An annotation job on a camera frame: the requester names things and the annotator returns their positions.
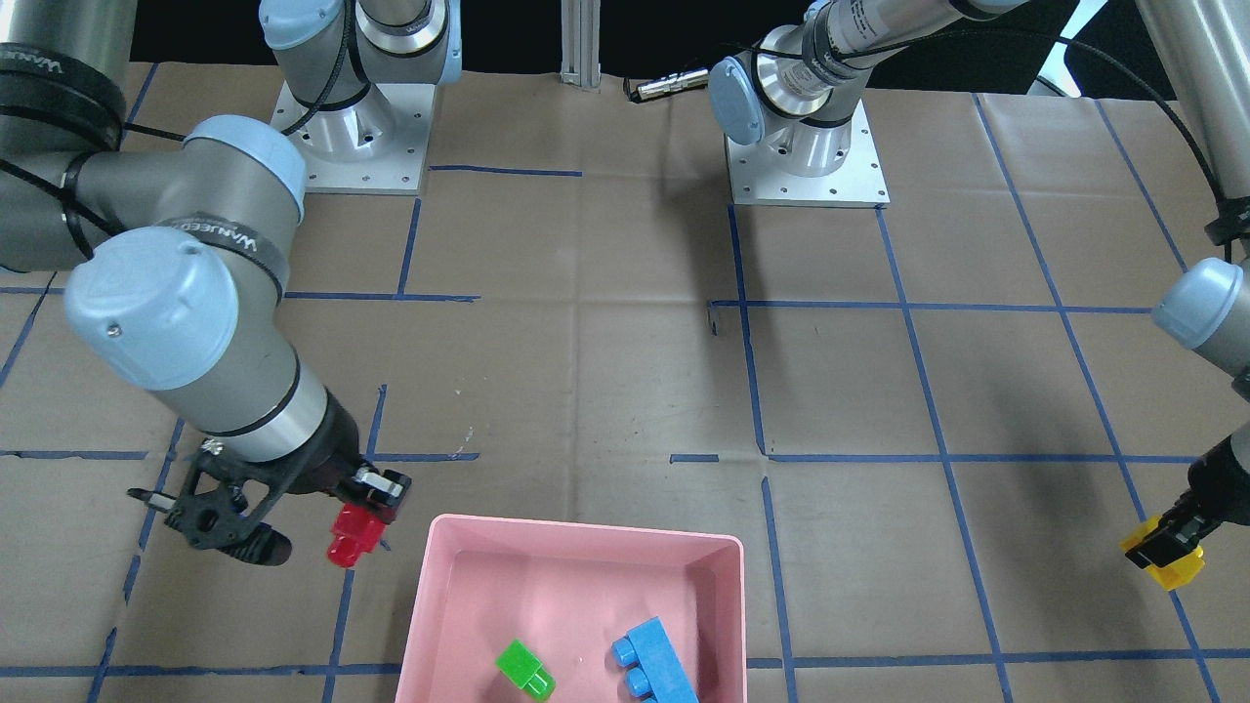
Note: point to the aluminium frame post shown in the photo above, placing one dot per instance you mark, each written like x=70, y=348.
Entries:
x=580, y=40

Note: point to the green toy block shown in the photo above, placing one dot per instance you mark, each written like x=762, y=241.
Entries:
x=526, y=672

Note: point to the red toy block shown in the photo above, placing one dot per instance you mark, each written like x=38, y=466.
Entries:
x=355, y=533

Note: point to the yellow toy block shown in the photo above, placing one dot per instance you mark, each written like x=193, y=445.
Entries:
x=1170, y=563

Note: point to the blue toy block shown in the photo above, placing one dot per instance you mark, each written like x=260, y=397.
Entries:
x=652, y=669

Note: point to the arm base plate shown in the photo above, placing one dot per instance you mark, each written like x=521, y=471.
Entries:
x=378, y=145
x=850, y=176

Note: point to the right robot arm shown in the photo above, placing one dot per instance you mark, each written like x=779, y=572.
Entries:
x=177, y=261

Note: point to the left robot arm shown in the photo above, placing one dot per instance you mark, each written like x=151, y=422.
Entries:
x=794, y=93

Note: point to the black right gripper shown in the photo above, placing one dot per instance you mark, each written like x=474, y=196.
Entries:
x=330, y=447

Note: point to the pink plastic box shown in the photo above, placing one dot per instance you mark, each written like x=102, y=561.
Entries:
x=567, y=591

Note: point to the metal cable connector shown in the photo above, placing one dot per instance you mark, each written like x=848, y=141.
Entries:
x=666, y=86

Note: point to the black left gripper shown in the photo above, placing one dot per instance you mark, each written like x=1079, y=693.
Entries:
x=1220, y=481

